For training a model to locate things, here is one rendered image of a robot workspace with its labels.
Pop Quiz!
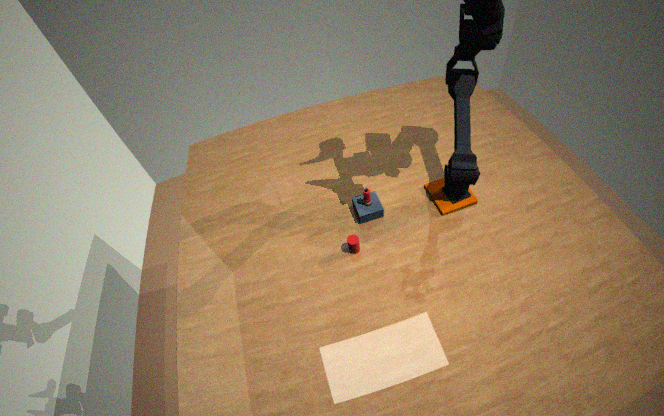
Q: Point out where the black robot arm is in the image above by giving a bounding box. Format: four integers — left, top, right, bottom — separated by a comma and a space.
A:
442, 0, 505, 204

